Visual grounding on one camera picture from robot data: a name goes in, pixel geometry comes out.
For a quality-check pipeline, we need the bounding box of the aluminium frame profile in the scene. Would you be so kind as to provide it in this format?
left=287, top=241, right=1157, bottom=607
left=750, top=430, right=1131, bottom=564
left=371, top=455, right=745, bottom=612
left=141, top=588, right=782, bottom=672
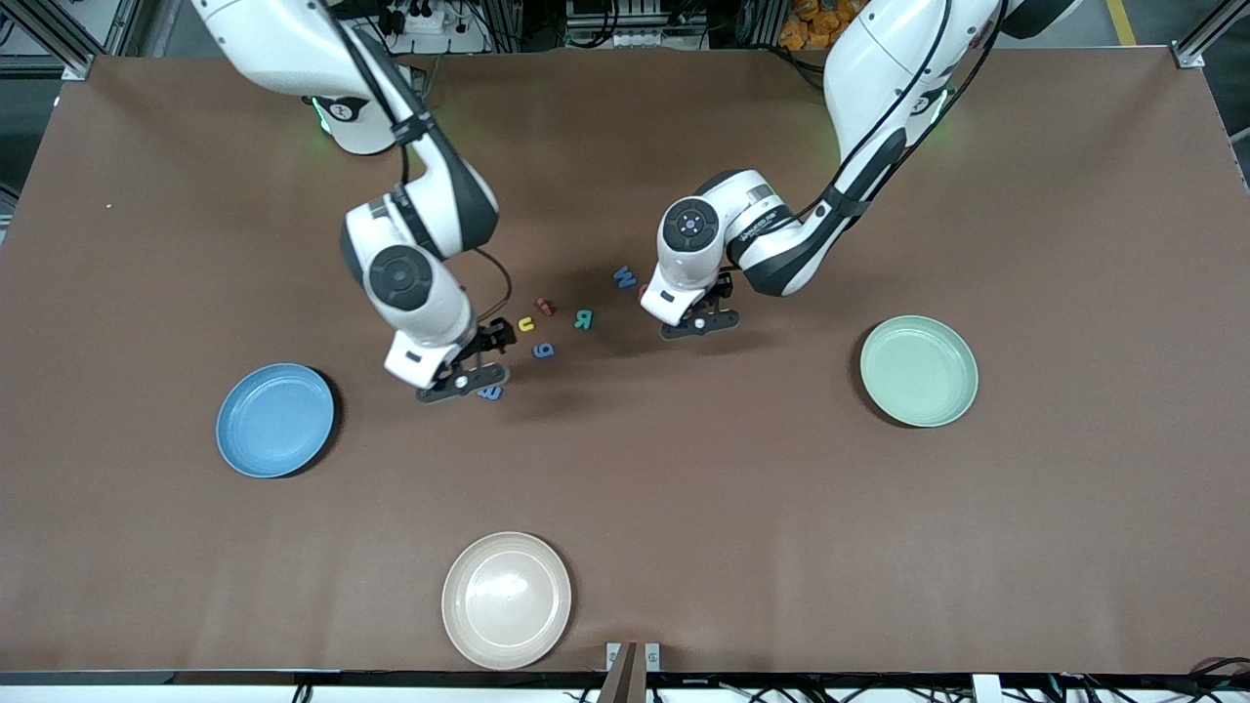
left=1172, top=0, right=1250, bottom=69
left=0, top=0, right=147, bottom=81

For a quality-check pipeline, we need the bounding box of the pale green round plate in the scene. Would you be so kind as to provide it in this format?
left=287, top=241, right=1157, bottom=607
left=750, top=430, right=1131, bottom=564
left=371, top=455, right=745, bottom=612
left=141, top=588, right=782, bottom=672
left=859, top=314, right=979, bottom=429

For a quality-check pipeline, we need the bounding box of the blue round plate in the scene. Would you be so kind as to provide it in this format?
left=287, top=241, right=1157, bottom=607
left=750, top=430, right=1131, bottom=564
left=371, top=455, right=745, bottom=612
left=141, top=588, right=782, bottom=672
left=215, top=362, right=336, bottom=479

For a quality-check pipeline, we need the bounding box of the beige round plate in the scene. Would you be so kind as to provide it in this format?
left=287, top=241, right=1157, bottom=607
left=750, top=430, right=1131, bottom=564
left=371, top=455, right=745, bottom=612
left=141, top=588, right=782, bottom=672
left=441, top=531, right=573, bottom=671

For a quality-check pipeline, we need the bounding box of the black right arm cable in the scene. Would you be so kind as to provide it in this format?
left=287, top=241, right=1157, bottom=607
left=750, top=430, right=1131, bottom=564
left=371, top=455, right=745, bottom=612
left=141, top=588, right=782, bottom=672
left=312, top=0, right=515, bottom=329

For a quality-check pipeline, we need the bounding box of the orange packets pile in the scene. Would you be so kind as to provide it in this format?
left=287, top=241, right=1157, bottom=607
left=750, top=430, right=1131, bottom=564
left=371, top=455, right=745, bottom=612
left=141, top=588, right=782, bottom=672
left=778, top=0, right=858, bottom=52

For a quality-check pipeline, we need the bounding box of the white power strip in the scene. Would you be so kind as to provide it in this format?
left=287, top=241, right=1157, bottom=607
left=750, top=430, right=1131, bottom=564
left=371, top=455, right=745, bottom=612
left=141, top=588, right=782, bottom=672
left=379, top=0, right=462, bottom=36

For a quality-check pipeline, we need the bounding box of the metal bracket with brown post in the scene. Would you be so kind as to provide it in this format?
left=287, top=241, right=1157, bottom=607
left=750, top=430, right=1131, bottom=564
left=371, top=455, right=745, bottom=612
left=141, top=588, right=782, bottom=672
left=598, top=641, right=662, bottom=703

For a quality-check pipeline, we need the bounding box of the grey electronics rack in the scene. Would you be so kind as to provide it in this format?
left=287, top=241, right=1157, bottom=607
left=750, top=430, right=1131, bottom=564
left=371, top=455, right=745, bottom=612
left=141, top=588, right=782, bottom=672
left=564, top=0, right=714, bottom=50

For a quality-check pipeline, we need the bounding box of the brown table cover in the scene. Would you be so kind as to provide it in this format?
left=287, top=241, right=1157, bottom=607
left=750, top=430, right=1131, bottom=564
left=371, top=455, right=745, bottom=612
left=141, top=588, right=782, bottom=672
left=0, top=49, right=1250, bottom=677

